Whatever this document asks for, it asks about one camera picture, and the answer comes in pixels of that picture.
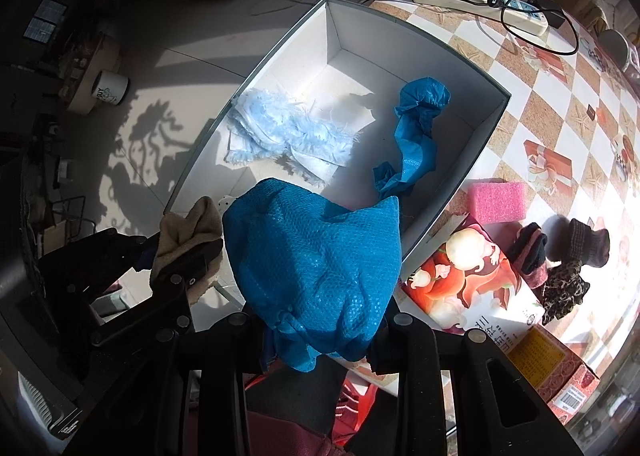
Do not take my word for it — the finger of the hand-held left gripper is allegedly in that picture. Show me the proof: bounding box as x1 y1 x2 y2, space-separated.
39 228 162 303
90 237 224 348

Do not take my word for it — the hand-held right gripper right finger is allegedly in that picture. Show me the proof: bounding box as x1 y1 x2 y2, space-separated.
350 311 584 456

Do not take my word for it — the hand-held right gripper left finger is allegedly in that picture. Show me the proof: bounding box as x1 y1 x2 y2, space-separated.
65 311 266 456

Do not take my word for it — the beige sock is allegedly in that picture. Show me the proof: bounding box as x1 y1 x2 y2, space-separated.
151 196 224 299

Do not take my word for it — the large blue plastic shoe cover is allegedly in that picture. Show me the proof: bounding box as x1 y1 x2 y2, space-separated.
222 177 404 373

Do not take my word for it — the light blue fluffy cloth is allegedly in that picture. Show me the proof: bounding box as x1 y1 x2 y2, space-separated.
225 87 368 188

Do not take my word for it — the pink striped knit sock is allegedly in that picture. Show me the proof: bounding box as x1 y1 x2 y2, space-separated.
506 222 552 289

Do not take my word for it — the white cardboard box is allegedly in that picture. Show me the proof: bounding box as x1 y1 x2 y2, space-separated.
164 0 512 297

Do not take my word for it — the person's jeans leg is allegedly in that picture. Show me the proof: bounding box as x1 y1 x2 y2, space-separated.
246 355 352 418

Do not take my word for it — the red patterned cloth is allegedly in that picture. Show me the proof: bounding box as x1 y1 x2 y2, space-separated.
334 375 378 438

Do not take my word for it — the red patterned carton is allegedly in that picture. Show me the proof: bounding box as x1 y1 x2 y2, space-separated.
401 213 601 425

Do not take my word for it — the maroon garment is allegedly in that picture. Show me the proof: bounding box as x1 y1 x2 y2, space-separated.
244 407 347 456

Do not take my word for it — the leopard print scrunchie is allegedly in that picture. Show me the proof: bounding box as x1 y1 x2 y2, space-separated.
540 260 592 326

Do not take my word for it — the white printed mug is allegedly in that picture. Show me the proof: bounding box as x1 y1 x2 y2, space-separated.
91 70 132 106

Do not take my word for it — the pink sponge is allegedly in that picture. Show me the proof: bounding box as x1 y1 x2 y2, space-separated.
466 180 529 225

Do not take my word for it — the round low stand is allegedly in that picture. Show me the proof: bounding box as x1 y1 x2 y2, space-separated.
62 30 123 118

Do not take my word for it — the dark brown sock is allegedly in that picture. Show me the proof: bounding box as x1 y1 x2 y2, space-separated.
561 217 612 268

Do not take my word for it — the checkered printed tablecloth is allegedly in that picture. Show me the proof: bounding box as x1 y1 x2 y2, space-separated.
359 0 640 419

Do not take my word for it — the white cup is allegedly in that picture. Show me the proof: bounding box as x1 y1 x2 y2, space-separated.
596 27 633 73

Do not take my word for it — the black power adapter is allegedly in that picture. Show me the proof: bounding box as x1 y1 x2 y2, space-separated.
529 0 566 30

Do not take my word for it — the black cable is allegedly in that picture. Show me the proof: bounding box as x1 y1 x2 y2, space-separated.
436 0 582 58

